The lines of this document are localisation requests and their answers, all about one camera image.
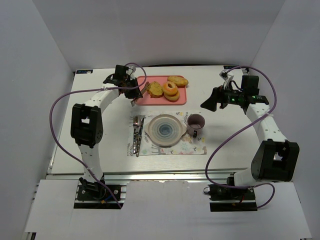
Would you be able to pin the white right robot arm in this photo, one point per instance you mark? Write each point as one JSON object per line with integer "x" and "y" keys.
{"x": 276, "y": 157}

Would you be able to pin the metal serving tongs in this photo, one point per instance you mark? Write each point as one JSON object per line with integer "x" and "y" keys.
{"x": 144, "y": 89}

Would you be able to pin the oval bread roll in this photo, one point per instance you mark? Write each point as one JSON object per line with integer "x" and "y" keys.
{"x": 178, "y": 81}

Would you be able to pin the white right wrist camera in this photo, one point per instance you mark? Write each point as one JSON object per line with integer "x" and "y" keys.
{"x": 227, "y": 77}

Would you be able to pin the plain donut underneath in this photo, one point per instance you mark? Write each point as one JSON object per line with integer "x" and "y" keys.
{"x": 173, "y": 97}

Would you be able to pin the yellow bread slice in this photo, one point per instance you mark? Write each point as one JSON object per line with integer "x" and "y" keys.
{"x": 155, "y": 90}

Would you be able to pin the patterned handle knife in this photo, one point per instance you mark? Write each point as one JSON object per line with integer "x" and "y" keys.
{"x": 141, "y": 119}

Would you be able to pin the metal fork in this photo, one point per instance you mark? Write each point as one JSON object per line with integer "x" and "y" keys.
{"x": 135, "y": 139}

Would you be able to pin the glazed orange donut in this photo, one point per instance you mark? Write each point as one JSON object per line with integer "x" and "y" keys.
{"x": 169, "y": 88}

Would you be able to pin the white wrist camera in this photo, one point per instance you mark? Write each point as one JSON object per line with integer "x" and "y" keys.
{"x": 131, "y": 70}
{"x": 227, "y": 77}

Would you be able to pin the purple mug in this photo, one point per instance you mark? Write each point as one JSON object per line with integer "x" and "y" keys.
{"x": 195, "y": 124}

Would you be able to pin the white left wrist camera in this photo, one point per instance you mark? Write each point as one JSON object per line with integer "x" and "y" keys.
{"x": 131, "y": 70}

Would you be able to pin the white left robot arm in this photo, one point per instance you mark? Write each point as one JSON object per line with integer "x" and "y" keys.
{"x": 87, "y": 123}

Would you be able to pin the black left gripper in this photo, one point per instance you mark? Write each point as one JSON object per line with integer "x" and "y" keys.
{"x": 131, "y": 87}

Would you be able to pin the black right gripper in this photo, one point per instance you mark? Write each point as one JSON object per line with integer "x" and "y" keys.
{"x": 219, "y": 97}

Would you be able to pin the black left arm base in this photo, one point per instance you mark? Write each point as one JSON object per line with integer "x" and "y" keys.
{"x": 96, "y": 197}

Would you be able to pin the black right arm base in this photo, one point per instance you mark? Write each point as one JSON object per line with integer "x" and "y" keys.
{"x": 224, "y": 199}

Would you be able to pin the pink rectangular tray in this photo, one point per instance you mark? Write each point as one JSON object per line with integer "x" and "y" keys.
{"x": 147, "y": 100}

